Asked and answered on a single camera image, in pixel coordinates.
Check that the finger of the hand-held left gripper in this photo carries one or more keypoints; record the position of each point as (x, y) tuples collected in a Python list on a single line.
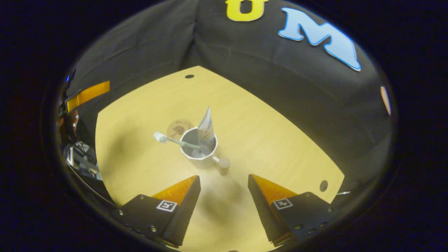
[(87, 95)]

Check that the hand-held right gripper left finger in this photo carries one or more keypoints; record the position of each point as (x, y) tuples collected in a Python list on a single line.
[(183, 213)]

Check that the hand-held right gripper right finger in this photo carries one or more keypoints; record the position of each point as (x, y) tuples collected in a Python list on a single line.
[(264, 213)]

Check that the white cup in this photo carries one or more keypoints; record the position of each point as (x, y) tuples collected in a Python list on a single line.
[(199, 155)]

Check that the white toothbrush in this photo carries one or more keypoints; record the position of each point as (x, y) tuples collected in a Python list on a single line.
[(175, 141)]

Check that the white toothpaste tube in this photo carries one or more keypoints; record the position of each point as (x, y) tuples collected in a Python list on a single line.
[(206, 133)]

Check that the round brown coaster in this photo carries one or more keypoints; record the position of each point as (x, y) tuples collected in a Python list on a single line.
[(176, 127)]

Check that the light wooden desktop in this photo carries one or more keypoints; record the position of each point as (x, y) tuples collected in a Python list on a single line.
[(262, 140)]

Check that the black backdrop cloth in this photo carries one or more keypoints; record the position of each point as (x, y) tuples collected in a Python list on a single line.
[(280, 87)]

